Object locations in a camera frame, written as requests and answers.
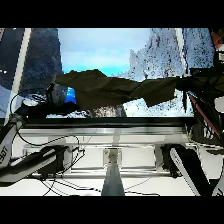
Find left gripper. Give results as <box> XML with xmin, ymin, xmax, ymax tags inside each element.
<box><xmin>46</xmin><ymin>101</ymin><xmax>81</xmax><ymax>119</ymax></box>

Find olive green garment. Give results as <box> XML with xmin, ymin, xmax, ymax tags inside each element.
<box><xmin>54</xmin><ymin>68</ymin><xmax>188</xmax><ymax>111</ymax></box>

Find black cable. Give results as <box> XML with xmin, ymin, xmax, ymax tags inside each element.
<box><xmin>16</xmin><ymin>130</ymin><xmax>86</xmax><ymax>197</ymax></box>
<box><xmin>8</xmin><ymin>87</ymin><xmax>51</xmax><ymax>116</ymax></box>

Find silver frame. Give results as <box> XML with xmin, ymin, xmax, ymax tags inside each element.
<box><xmin>15</xmin><ymin>125</ymin><xmax>214</xmax><ymax>197</ymax></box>

